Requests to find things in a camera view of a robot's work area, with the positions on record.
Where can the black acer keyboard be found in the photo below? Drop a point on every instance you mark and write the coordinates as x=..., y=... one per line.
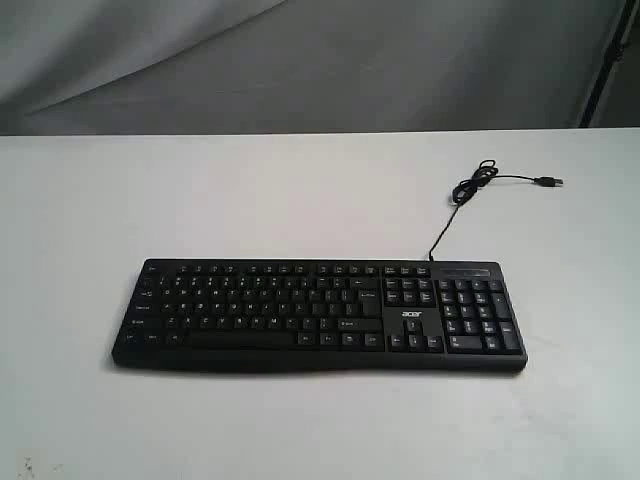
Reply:
x=278, y=315

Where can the grey backdrop cloth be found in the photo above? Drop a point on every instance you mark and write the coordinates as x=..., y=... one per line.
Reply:
x=254, y=67

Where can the black stand pole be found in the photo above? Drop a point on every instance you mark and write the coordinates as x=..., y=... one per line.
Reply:
x=616, y=46

